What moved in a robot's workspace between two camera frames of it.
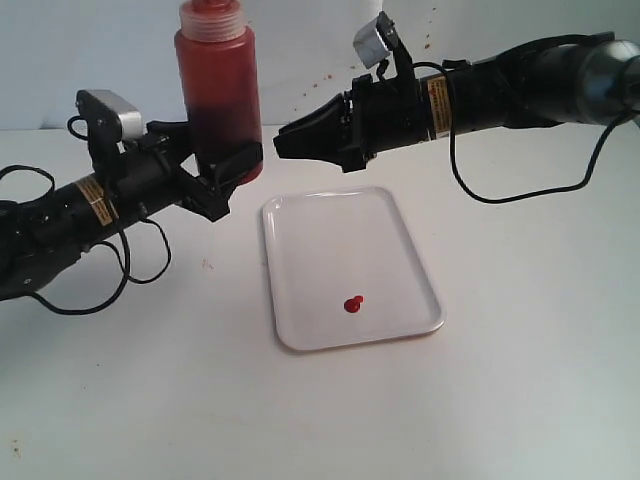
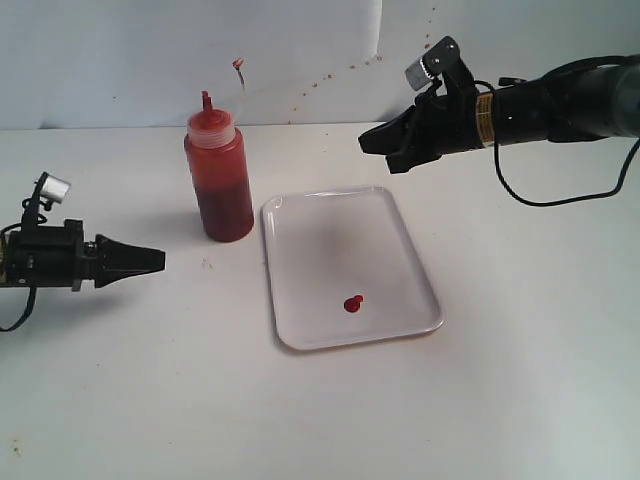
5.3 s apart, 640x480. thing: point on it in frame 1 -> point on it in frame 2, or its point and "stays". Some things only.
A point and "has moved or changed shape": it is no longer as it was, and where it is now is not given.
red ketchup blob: (353, 305) stays
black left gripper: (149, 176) -> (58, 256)
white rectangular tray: (345, 271) stays
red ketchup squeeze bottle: (217, 59) has moved or changed shape
